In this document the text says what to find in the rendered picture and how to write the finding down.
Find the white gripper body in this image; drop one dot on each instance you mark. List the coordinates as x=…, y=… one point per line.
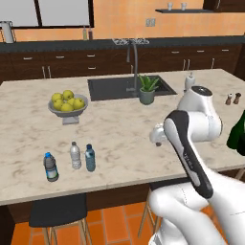
x=157, y=133

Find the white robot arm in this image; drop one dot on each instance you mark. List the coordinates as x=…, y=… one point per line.
x=204, y=127

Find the green plant in grey pot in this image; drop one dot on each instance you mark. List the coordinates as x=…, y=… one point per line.
x=147, y=91

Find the dark sink basin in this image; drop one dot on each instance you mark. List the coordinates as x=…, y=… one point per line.
x=127, y=86

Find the black wooden-legged stool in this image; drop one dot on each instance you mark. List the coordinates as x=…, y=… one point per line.
x=153, y=204
x=59, y=212

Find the white soap dispenser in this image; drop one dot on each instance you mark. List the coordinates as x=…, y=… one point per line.
x=189, y=81

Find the blue-tinted dark-capped plastic bottle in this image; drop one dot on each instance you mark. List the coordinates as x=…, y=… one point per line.
x=90, y=158

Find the grey tap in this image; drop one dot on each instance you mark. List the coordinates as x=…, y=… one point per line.
x=134, y=63

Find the brown salt shaker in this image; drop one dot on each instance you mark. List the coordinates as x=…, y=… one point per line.
x=228, y=100

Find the dark green glass bottle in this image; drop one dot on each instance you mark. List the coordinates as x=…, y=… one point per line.
x=237, y=134

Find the clear white-capped plastic bottle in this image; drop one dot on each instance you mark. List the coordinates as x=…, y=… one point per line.
x=75, y=156

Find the yellow apple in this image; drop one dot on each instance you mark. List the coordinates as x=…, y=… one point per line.
x=79, y=103
x=67, y=107
x=57, y=96
x=71, y=101
x=58, y=104
x=68, y=94

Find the wooden stool leg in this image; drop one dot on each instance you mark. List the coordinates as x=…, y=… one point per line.
x=239, y=173

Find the dark brown pepper shaker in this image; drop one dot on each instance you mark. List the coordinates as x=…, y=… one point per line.
x=237, y=98

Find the grey fruit bowl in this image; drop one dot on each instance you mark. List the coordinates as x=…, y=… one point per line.
x=68, y=115

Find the hob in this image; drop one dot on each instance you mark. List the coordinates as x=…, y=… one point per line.
x=130, y=41

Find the dark brown cupboard run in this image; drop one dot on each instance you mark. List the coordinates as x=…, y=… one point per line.
x=76, y=63

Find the blue-capped grey plastic bottle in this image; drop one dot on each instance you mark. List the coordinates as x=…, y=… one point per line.
x=50, y=167

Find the dark brown bottle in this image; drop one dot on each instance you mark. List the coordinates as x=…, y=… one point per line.
x=90, y=33

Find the pale green bottle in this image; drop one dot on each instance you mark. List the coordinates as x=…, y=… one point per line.
x=84, y=33

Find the white cup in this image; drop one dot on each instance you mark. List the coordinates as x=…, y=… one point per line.
x=170, y=6
x=183, y=6

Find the grey wall socket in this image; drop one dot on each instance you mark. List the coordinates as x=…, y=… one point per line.
x=150, y=22

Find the dark wall shelf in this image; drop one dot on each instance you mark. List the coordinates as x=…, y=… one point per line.
x=183, y=11

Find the dark brown wall cupboard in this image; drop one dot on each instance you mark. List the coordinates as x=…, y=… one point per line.
x=225, y=4

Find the window with dark frame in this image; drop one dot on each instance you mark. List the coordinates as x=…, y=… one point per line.
x=48, y=12

